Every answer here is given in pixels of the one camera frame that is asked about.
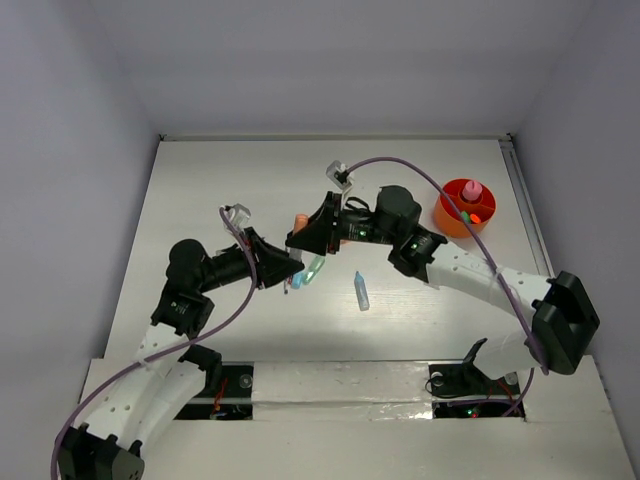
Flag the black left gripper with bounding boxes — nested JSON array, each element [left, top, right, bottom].
[[198, 227, 304, 292]]

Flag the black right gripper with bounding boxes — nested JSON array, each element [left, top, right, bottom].
[[286, 188, 400, 253]]

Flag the orange marker cap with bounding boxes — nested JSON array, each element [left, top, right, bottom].
[[293, 214, 309, 234]]

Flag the orange tip clear highlighter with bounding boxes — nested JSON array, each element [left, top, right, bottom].
[[289, 249, 303, 262]]

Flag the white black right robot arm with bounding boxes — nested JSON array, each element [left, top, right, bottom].
[[285, 185, 600, 392]]

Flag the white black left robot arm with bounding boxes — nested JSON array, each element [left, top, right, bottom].
[[50, 228, 304, 479]]

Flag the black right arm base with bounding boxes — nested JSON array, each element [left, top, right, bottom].
[[424, 338, 525, 419]]

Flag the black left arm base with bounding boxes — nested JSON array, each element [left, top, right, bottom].
[[175, 363, 254, 421]]

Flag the mint green highlighter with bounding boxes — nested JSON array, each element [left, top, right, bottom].
[[302, 255, 326, 285]]

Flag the light blue marker cap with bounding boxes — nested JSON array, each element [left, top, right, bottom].
[[291, 272, 305, 290]]

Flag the blue tip clear highlighter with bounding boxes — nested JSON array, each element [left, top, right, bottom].
[[354, 271, 370, 311]]

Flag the orange round organizer container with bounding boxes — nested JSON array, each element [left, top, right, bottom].
[[433, 178, 497, 238]]

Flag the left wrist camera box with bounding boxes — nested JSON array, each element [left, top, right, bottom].
[[221, 203, 251, 230]]

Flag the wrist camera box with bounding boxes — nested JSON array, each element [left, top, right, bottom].
[[325, 161, 354, 202], [221, 203, 251, 230]]

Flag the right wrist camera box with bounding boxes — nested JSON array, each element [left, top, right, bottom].
[[325, 161, 354, 202]]

